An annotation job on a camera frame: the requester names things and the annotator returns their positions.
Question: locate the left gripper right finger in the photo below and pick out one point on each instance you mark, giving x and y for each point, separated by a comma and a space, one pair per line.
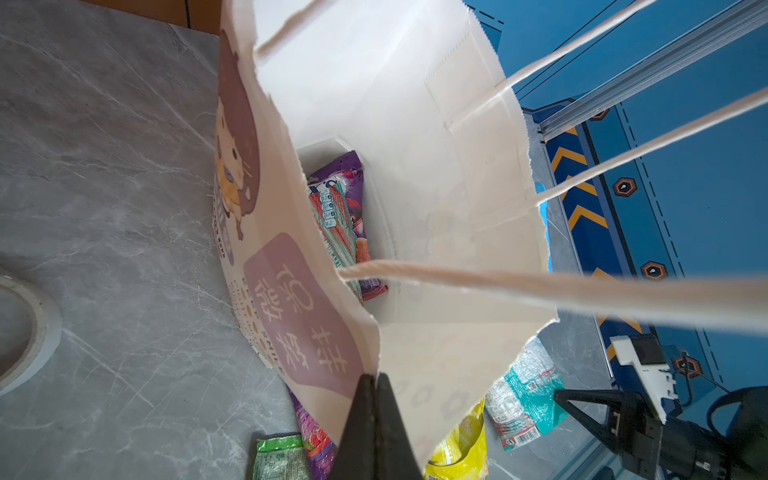
394, 458

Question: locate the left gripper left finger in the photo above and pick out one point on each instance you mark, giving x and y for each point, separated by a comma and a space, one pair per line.
356, 456

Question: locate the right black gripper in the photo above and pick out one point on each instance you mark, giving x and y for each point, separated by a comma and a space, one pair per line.
672, 444

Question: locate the teal white snack packet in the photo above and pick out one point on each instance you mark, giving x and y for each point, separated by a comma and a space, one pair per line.
521, 403

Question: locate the teal Fox's candy bag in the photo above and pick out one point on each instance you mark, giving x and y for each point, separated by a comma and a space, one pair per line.
333, 219

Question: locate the purple fox's candy bag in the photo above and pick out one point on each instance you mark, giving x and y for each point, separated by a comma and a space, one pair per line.
346, 171
320, 450

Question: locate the white printed paper bag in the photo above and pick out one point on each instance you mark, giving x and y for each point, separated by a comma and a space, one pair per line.
458, 282

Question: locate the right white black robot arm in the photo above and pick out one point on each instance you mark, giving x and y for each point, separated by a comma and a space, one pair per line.
733, 445

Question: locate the yellow snack bag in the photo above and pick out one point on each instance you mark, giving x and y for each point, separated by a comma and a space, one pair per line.
463, 454

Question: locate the green white snack packet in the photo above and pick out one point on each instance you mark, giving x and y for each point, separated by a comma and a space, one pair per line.
280, 458

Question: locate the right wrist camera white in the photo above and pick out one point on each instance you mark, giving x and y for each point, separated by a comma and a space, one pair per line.
644, 355

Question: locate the right aluminium corner post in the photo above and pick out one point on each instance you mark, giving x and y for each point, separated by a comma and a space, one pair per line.
718, 31

